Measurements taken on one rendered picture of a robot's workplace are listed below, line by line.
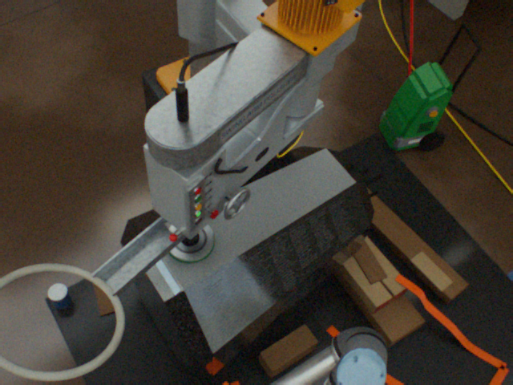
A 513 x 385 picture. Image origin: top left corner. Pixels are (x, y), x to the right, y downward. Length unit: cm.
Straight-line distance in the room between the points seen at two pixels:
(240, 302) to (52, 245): 143
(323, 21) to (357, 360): 121
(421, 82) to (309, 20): 183
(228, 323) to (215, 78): 116
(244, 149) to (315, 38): 48
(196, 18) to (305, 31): 74
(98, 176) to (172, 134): 206
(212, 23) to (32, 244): 175
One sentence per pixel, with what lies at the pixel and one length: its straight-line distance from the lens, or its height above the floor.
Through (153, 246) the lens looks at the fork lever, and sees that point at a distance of 242.
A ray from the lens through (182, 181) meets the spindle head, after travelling 203.
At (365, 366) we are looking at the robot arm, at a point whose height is 176.
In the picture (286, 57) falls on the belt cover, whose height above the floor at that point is 170.
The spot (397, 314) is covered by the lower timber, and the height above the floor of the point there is 10.
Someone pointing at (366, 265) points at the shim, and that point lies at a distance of 344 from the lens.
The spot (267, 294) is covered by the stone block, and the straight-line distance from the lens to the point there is 279.
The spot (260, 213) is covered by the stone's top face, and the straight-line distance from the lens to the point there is 279.
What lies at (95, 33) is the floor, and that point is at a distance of 484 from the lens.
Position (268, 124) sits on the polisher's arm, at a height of 143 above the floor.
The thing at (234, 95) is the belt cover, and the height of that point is 170.
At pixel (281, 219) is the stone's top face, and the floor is 83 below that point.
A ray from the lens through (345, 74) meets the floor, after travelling 460.
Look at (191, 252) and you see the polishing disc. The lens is 261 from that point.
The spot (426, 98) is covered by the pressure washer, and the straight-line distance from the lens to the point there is 389.
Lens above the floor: 320
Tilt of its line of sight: 57 degrees down
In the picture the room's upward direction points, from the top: 7 degrees clockwise
